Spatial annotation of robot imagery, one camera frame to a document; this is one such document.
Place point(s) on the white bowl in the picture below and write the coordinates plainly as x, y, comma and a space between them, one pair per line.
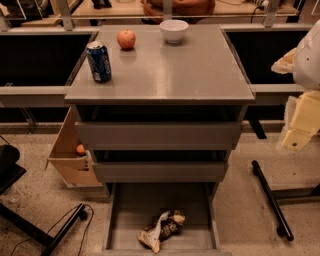
173, 31

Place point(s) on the red apple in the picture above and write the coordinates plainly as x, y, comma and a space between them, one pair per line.
126, 39

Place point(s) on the orange fruit in box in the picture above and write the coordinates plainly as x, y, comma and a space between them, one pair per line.
80, 150

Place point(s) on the blue soda can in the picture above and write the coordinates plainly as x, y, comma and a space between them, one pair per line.
99, 62

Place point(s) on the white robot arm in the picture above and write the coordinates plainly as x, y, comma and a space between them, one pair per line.
306, 66

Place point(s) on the grey drawer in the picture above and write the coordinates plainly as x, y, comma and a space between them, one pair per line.
133, 166
159, 135

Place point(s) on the open bottom drawer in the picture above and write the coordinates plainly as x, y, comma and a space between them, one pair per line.
134, 206

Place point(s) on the black chair seat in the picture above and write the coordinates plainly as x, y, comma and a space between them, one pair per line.
10, 171

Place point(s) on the brown chip bag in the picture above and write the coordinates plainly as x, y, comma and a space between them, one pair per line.
167, 224

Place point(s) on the wooden box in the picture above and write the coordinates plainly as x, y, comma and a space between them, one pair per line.
75, 170

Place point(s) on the middle grey drawer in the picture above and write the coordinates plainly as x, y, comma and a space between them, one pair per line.
133, 166

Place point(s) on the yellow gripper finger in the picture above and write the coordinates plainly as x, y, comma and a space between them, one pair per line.
285, 64
302, 120

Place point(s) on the black stand leg right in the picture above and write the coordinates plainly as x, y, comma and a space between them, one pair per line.
283, 229

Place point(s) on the grey drawer cabinet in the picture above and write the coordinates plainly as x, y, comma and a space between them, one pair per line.
197, 80

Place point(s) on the brown leather bag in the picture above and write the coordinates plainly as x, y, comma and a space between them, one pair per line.
191, 11

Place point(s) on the top grey drawer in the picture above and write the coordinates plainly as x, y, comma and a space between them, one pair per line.
159, 135

